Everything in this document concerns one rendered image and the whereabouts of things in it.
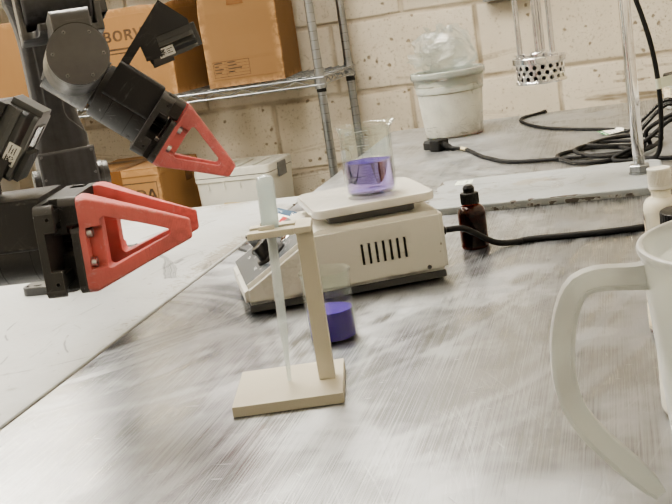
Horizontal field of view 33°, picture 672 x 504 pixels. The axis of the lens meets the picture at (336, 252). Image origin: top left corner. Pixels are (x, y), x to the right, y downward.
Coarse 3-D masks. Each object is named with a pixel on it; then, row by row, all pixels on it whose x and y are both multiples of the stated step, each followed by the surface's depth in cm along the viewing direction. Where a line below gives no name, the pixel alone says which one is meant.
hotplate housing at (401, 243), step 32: (320, 224) 109; (352, 224) 107; (384, 224) 107; (416, 224) 108; (288, 256) 107; (320, 256) 107; (352, 256) 107; (384, 256) 108; (416, 256) 108; (256, 288) 106; (288, 288) 107; (352, 288) 108
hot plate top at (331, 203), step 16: (320, 192) 117; (336, 192) 115; (400, 192) 110; (416, 192) 108; (432, 192) 108; (304, 208) 112; (320, 208) 108; (336, 208) 107; (352, 208) 107; (368, 208) 107
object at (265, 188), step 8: (264, 176) 80; (256, 184) 80; (264, 184) 80; (272, 184) 80; (264, 192) 80; (272, 192) 80; (264, 200) 80; (272, 200) 80; (264, 208) 80; (272, 208) 80; (264, 216) 80; (272, 216) 80; (264, 224) 81; (272, 224) 81
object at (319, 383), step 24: (312, 240) 81; (312, 264) 81; (312, 288) 81; (312, 312) 82; (312, 336) 82; (336, 360) 87; (240, 384) 85; (264, 384) 84; (288, 384) 83; (312, 384) 82; (336, 384) 81; (240, 408) 80; (264, 408) 80; (288, 408) 80
